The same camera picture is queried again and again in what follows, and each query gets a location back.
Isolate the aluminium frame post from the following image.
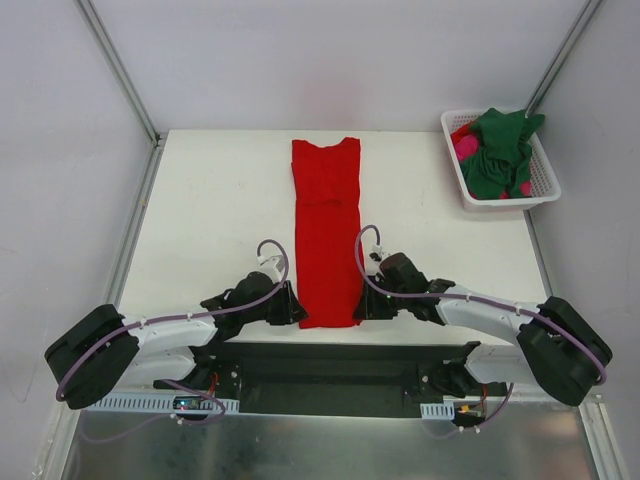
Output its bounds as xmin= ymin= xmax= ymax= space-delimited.
xmin=74 ymin=0 xmax=169 ymax=146
xmin=525 ymin=0 xmax=606 ymax=116

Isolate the green t-shirt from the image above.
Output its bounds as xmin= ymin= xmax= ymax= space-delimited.
xmin=460 ymin=108 xmax=546 ymax=200

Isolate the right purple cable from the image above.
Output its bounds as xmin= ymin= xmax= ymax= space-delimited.
xmin=353 ymin=224 xmax=612 ymax=434

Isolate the white cable duct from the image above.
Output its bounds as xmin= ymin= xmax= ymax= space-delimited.
xmin=420 ymin=400 xmax=456 ymax=421
xmin=86 ymin=392 xmax=221 ymax=415

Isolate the red t-shirt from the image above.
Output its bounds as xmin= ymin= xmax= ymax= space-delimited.
xmin=291 ymin=137 xmax=363 ymax=329

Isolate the left white cable duct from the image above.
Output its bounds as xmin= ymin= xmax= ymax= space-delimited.
xmin=86 ymin=392 xmax=221 ymax=415

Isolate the pink garment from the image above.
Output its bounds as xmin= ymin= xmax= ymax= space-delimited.
xmin=451 ymin=123 xmax=482 ymax=163

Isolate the right white cable duct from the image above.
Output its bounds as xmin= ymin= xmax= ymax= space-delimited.
xmin=420 ymin=400 xmax=456 ymax=421

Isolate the left aluminium frame post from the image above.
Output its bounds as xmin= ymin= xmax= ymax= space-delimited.
xmin=74 ymin=0 xmax=169 ymax=146

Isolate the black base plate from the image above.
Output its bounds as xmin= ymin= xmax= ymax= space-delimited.
xmin=175 ymin=342 xmax=507 ymax=418

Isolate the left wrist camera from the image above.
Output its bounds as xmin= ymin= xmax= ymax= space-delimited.
xmin=258 ymin=255 xmax=286 ymax=283

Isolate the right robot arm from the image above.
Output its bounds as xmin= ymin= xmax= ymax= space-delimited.
xmin=354 ymin=253 xmax=613 ymax=406

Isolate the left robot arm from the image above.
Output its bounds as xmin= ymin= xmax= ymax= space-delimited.
xmin=44 ymin=271 xmax=308 ymax=410

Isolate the white plastic basket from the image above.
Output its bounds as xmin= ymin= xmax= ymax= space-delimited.
xmin=440 ymin=109 xmax=561 ymax=213

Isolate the right aluminium frame post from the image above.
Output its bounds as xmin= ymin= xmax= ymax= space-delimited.
xmin=525 ymin=0 xmax=606 ymax=116

